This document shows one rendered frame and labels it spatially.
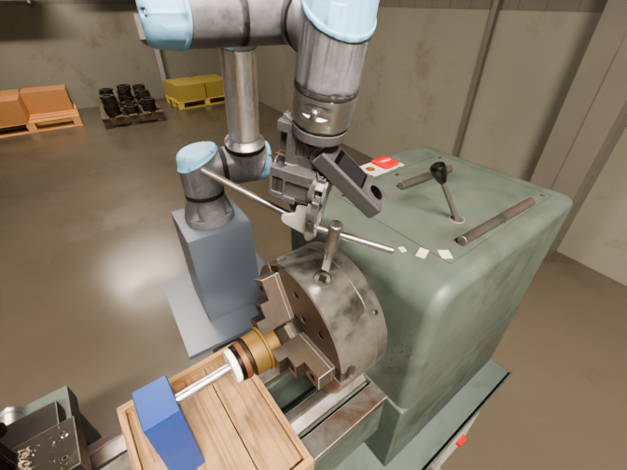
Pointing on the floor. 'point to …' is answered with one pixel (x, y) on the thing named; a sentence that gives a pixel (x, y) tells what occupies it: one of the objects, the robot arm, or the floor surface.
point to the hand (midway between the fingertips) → (313, 235)
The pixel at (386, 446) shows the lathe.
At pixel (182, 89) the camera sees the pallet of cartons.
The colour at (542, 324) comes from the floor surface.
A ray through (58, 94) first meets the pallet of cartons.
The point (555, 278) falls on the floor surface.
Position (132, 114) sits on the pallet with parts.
